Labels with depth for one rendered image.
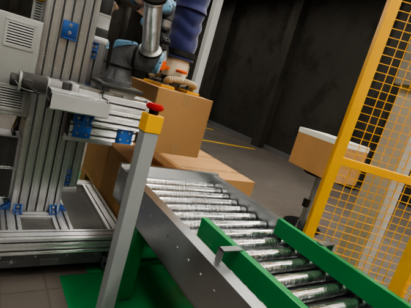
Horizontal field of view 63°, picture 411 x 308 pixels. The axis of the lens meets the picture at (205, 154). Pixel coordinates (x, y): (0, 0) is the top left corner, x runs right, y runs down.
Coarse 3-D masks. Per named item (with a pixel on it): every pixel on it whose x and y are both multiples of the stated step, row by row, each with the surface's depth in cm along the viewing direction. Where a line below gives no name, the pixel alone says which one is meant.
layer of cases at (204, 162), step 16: (96, 144) 284; (112, 144) 254; (96, 160) 279; (112, 160) 248; (128, 160) 225; (160, 160) 249; (176, 160) 262; (192, 160) 278; (208, 160) 295; (96, 176) 274; (112, 176) 244; (224, 176) 256; (240, 176) 271; (112, 192) 240; (112, 208) 237
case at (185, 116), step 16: (144, 96) 217; (160, 96) 202; (176, 96) 207; (192, 96) 213; (160, 112) 205; (176, 112) 211; (192, 112) 216; (208, 112) 223; (176, 128) 214; (192, 128) 220; (160, 144) 212; (176, 144) 218; (192, 144) 224
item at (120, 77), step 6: (114, 66) 171; (120, 66) 171; (108, 72) 172; (114, 72) 171; (120, 72) 171; (126, 72) 173; (108, 78) 171; (114, 78) 171; (120, 78) 171; (126, 78) 173; (120, 84) 172; (126, 84) 174
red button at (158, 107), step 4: (148, 104) 127; (152, 104) 126; (156, 104) 127; (160, 104) 132; (152, 108) 127; (156, 108) 126; (160, 108) 127; (148, 112) 129; (152, 112) 128; (156, 112) 128
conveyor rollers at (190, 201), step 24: (168, 192) 186; (192, 192) 196; (216, 192) 215; (192, 216) 164; (216, 216) 172; (240, 216) 182; (240, 240) 150; (264, 240) 158; (264, 264) 134; (288, 264) 141; (312, 264) 150; (312, 288) 126; (336, 288) 132
